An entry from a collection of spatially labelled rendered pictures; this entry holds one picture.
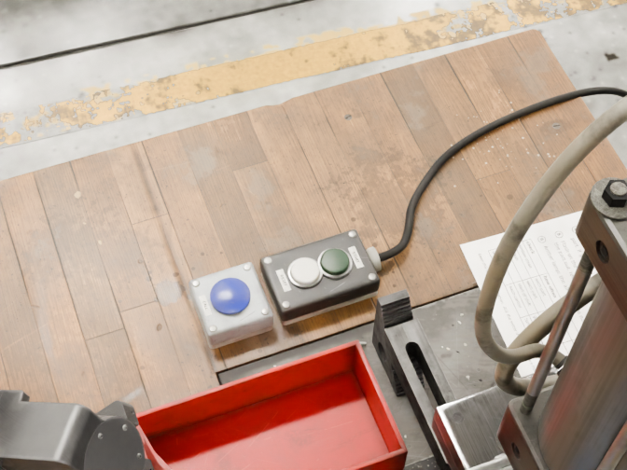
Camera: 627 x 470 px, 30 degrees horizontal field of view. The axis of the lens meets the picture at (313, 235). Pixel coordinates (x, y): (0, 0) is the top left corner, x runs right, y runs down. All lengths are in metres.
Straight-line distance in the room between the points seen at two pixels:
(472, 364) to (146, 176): 0.40
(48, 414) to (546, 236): 0.70
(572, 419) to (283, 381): 0.50
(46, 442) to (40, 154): 1.80
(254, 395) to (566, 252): 0.37
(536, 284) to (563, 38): 1.49
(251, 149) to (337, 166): 0.10
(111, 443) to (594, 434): 0.27
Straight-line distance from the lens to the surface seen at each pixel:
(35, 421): 0.70
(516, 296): 1.22
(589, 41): 2.68
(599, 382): 0.62
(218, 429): 1.13
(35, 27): 2.68
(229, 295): 1.16
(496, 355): 0.73
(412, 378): 1.08
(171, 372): 1.16
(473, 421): 0.89
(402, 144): 1.31
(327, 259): 1.18
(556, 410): 0.69
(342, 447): 1.12
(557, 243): 1.26
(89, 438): 0.68
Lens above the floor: 1.95
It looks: 58 degrees down
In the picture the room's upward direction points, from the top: 2 degrees clockwise
